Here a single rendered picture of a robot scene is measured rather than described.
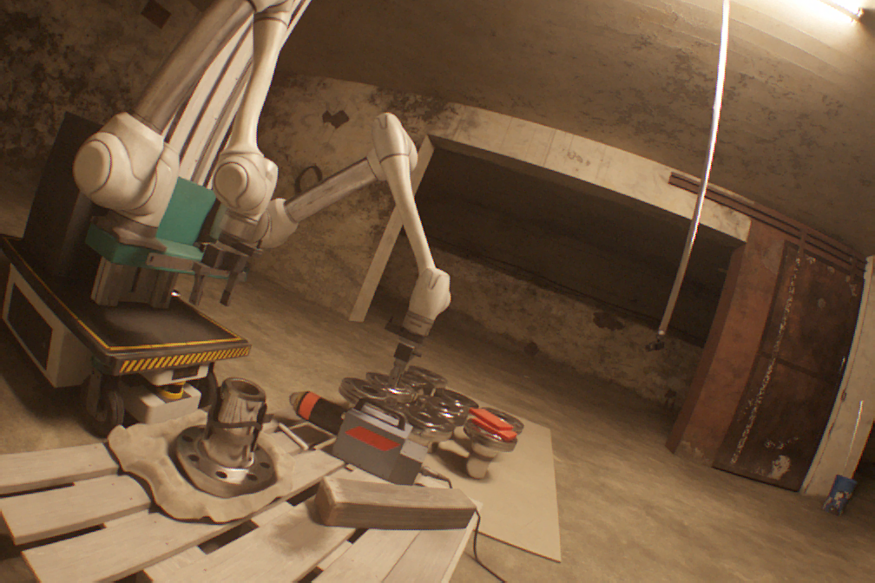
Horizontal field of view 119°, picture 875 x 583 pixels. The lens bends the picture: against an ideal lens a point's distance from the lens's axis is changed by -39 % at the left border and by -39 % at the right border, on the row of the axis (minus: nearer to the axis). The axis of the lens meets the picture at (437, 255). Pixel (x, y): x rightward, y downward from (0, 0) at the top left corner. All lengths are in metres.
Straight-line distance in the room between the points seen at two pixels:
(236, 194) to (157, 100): 0.30
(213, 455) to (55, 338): 0.60
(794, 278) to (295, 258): 6.05
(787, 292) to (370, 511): 4.81
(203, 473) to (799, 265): 5.35
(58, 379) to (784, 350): 5.55
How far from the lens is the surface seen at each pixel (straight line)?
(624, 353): 9.97
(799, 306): 5.31
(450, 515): 1.25
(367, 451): 1.39
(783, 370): 5.21
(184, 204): 1.48
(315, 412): 1.43
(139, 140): 0.99
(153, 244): 1.22
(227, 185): 0.88
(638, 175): 4.87
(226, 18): 1.05
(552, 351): 9.81
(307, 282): 5.35
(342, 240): 5.19
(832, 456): 5.81
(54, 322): 1.37
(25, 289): 1.56
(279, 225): 1.65
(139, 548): 0.88
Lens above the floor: 0.79
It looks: 4 degrees up
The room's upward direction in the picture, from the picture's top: 22 degrees clockwise
